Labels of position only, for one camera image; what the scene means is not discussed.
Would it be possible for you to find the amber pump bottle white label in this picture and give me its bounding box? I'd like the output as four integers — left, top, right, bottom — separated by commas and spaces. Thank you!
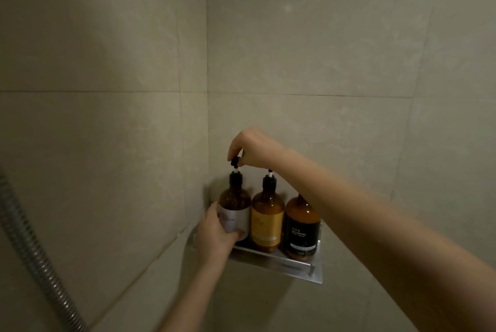
216, 156, 252, 247

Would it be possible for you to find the person's left hand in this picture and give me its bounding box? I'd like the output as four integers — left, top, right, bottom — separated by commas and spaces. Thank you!
197, 202, 245, 263

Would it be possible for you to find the person's right hand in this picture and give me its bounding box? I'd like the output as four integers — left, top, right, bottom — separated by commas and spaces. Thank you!
227, 127, 289, 170

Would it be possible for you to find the metal corner shower shelf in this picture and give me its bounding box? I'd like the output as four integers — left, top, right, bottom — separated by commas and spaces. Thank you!
190, 192, 324, 284

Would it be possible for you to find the person's right forearm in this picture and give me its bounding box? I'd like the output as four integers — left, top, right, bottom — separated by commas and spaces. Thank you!
271, 148, 496, 332

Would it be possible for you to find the amber pump bottle yellow label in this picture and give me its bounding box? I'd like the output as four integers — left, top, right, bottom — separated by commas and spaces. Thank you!
251, 168, 286, 253

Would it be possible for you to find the metal shower hose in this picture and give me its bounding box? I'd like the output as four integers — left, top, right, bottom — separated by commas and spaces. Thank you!
0, 167, 88, 332

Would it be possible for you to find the amber pump bottle black label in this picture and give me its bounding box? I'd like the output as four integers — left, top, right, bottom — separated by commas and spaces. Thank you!
283, 193, 322, 262

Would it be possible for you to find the person's left forearm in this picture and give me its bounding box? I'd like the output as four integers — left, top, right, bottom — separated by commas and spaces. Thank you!
157, 254, 230, 332

